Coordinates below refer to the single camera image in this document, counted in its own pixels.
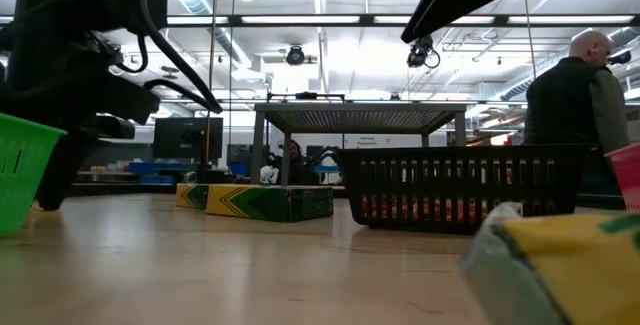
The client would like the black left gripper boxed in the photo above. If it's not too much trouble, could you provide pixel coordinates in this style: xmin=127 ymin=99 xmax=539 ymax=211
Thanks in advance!
xmin=0 ymin=34 xmax=161 ymax=211

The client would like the green plastic basket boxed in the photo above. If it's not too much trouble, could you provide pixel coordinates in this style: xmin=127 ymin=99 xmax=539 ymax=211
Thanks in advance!
xmin=0 ymin=112 xmax=68 ymax=239

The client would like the yellow Crayola crayon box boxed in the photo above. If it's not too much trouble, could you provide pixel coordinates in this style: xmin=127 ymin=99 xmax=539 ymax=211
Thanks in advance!
xmin=174 ymin=182 xmax=211 ymax=211
xmin=205 ymin=183 xmax=335 ymax=224

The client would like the black plastic basket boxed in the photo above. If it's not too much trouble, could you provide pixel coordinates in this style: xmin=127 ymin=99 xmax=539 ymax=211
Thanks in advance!
xmin=338 ymin=143 xmax=592 ymax=236

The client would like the red plastic basket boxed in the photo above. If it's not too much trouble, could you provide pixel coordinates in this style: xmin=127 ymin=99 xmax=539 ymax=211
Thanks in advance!
xmin=603 ymin=143 xmax=640 ymax=214

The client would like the small yellow crayon box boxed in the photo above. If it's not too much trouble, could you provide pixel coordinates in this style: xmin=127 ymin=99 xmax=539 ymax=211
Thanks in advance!
xmin=457 ymin=202 xmax=640 ymax=325

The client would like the thin yellow pole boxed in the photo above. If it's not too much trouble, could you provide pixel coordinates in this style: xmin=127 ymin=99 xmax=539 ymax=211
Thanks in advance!
xmin=521 ymin=0 xmax=539 ymax=81

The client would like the black monitor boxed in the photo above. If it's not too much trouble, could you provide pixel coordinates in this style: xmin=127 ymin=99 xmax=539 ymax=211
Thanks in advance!
xmin=152 ymin=116 xmax=225 ymax=165

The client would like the person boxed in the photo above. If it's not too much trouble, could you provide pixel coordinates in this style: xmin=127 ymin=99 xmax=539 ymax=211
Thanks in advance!
xmin=523 ymin=29 xmax=632 ymax=199
xmin=279 ymin=139 xmax=309 ymax=186

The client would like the grey perforated metal shelf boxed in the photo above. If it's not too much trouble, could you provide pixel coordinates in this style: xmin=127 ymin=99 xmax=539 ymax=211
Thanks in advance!
xmin=252 ymin=102 xmax=469 ymax=189

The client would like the black round ceiling fixture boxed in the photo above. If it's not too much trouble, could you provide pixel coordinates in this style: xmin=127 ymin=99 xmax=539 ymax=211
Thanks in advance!
xmin=285 ymin=44 xmax=306 ymax=66

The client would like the black ceiling fixture with cable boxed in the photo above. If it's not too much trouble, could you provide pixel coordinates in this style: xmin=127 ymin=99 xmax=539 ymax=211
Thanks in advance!
xmin=407 ymin=34 xmax=441 ymax=70

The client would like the black aluminium table frame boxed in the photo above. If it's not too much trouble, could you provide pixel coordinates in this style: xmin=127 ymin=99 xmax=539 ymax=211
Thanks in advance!
xmin=69 ymin=182 xmax=626 ymax=211

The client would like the black overhead frame bar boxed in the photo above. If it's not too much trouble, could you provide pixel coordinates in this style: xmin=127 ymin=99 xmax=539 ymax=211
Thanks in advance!
xmin=164 ymin=13 xmax=640 ymax=28

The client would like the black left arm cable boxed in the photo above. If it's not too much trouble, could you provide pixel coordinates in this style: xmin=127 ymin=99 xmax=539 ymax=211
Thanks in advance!
xmin=137 ymin=0 xmax=225 ymax=116

